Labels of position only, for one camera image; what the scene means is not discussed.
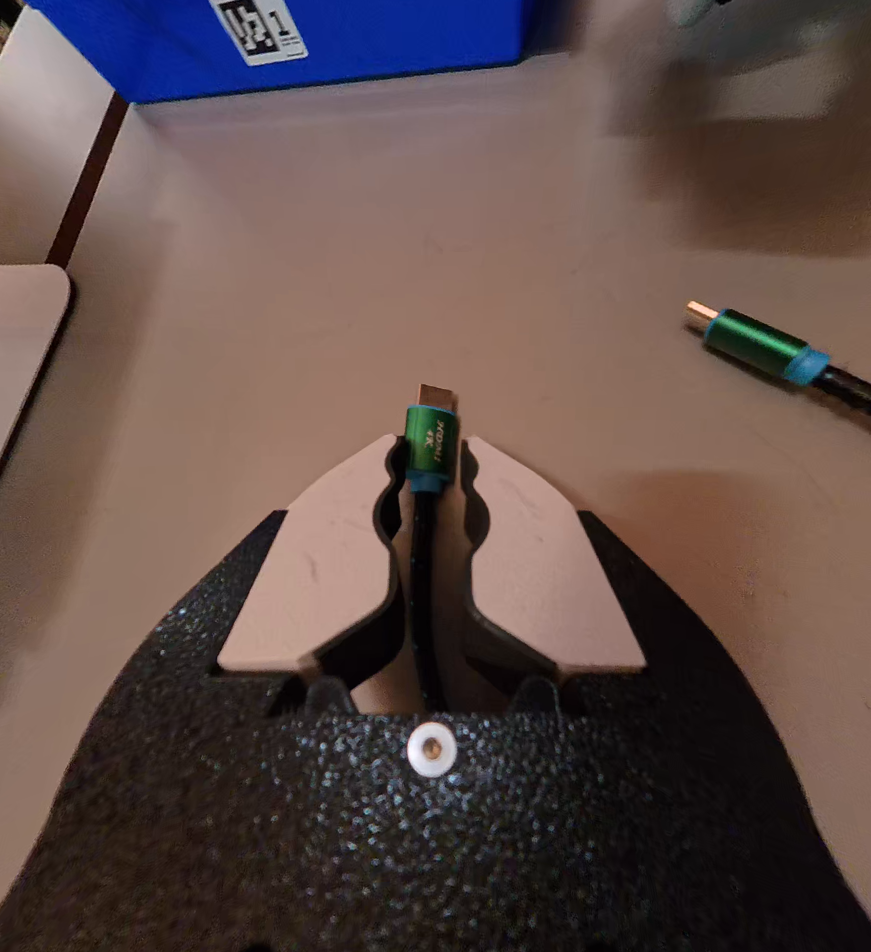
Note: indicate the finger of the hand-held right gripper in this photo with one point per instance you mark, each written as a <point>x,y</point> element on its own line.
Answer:
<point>778,82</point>

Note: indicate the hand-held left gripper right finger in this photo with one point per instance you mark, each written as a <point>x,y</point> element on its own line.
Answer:
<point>547,587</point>

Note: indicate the beige rounded board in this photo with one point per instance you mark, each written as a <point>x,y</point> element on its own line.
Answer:
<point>4,357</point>

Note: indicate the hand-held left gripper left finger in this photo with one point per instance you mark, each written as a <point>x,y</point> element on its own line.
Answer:
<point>316,573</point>

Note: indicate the beige desk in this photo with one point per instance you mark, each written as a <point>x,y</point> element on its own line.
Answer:
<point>406,223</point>

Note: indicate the blue box with printed tag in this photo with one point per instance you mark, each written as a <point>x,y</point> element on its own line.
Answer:
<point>406,37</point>

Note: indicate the adjacent beige table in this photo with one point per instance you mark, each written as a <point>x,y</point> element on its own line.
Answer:
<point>26,149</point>

